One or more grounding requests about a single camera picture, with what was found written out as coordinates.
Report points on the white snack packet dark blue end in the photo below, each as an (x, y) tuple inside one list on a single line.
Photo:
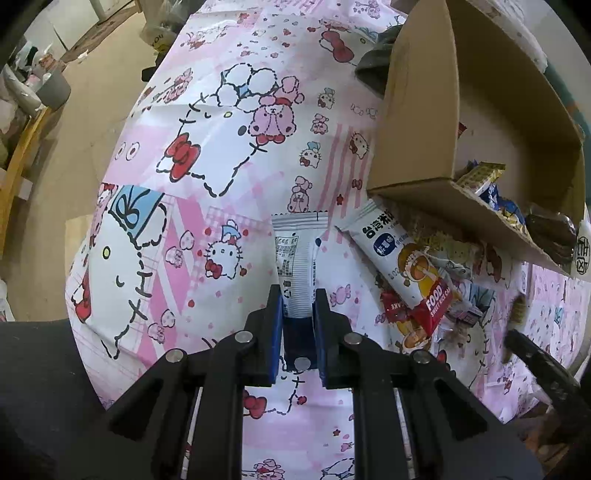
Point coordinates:
[(295, 258)]

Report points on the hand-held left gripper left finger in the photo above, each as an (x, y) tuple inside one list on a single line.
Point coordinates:
[(275, 341)]

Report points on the grey trash bin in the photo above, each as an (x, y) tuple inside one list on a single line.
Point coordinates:
[(54, 90)]

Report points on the dark blue and white snack packet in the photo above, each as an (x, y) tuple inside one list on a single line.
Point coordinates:
[(471, 302)]

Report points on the pale yellow cartoon snack packet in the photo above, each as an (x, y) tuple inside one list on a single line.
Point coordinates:
[(443, 244)]

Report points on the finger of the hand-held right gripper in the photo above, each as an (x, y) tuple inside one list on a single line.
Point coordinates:
[(545, 369)]

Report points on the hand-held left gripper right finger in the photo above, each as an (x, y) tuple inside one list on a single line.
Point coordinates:
[(322, 341)]

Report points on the dark cloth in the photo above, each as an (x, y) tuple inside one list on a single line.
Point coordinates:
[(376, 60)]

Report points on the dark brown snack packet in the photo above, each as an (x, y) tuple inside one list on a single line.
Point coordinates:
[(551, 235)]

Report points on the white plastic bag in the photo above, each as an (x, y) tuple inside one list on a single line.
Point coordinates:
[(161, 21)]

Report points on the brown cardboard box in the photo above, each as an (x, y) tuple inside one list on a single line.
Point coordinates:
[(415, 115)]

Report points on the white cartoon snack packet red label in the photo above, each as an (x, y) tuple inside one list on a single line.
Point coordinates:
[(393, 307), (392, 244)]

